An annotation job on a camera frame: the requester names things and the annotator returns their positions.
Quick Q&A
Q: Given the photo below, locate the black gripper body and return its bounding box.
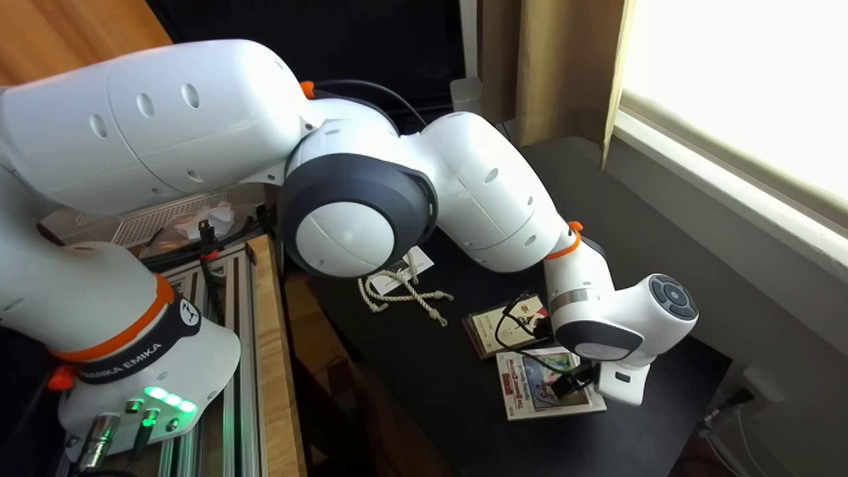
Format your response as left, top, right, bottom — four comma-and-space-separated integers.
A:
553, 351, 604, 382

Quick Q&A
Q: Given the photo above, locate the Boxcar Children paperback book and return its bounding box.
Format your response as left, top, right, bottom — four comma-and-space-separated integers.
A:
493, 344, 610, 424

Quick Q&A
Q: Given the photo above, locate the black low table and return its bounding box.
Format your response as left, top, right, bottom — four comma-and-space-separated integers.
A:
302, 144, 736, 477

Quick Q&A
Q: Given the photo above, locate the white speaker box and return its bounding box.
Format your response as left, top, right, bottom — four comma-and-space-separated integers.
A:
447, 76, 488, 116

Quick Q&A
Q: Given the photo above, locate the light wooden board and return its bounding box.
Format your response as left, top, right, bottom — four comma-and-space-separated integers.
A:
249, 233, 310, 477

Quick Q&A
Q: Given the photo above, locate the wide tan curtain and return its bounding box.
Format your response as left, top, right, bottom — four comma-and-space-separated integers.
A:
480, 0, 639, 169

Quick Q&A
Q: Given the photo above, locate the bright window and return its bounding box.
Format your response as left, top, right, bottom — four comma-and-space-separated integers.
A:
606, 0, 848, 275

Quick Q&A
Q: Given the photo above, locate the pale textured mat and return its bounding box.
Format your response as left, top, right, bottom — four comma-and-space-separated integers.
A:
36, 184, 268, 255

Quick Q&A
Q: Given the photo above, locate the white cable adapter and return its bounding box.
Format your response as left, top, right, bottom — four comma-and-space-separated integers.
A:
363, 247, 436, 300

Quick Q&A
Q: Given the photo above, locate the black base cable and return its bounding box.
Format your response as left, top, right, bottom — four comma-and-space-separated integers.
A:
141, 215, 268, 300

